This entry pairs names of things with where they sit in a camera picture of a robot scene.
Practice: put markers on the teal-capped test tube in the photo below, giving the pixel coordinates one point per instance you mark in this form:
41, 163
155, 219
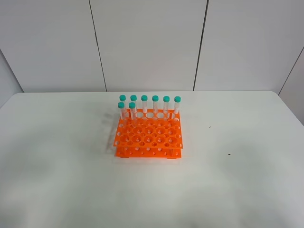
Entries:
133, 112

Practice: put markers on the orange test tube rack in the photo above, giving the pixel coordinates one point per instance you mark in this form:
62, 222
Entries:
149, 136

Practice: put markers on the second row left tube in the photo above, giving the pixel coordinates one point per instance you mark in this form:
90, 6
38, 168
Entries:
122, 114

